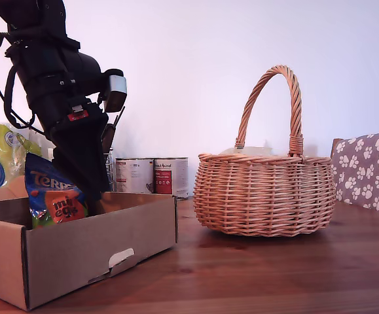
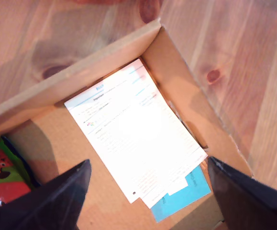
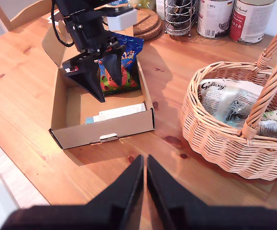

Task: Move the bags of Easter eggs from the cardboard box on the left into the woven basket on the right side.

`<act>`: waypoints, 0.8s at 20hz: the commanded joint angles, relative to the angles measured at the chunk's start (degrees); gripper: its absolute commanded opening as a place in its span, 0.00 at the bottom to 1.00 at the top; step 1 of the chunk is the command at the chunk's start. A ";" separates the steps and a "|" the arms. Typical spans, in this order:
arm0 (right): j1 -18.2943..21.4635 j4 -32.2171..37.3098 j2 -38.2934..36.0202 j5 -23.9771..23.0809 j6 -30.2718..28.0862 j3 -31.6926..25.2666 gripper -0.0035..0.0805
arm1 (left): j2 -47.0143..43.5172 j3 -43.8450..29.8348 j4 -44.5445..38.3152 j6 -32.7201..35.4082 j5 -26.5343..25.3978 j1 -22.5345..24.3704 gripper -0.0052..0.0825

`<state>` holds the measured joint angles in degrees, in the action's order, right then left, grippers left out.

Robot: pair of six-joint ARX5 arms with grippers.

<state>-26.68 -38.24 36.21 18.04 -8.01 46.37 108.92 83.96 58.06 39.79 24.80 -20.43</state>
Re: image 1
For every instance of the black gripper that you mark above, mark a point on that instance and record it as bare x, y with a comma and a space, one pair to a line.
51, 104

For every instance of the brown cardboard box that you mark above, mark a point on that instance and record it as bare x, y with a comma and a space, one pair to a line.
78, 248

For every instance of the white label tin can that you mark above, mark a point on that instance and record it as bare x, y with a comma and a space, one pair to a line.
133, 176

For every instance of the pale plastic packet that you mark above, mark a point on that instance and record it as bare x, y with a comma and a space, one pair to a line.
246, 151

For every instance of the red label tin can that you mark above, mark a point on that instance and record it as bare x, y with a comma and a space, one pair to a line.
171, 176

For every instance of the woven wicker basket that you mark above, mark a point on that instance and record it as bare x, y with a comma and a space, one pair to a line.
264, 196

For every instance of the paw print grey cloth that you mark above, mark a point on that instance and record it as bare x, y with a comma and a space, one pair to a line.
369, 173

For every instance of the thin black stick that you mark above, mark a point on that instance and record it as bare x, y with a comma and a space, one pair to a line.
119, 115

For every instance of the small white box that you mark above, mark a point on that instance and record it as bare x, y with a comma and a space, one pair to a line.
49, 154

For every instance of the blue orange mini eggs bag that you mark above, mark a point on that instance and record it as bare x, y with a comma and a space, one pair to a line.
55, 202

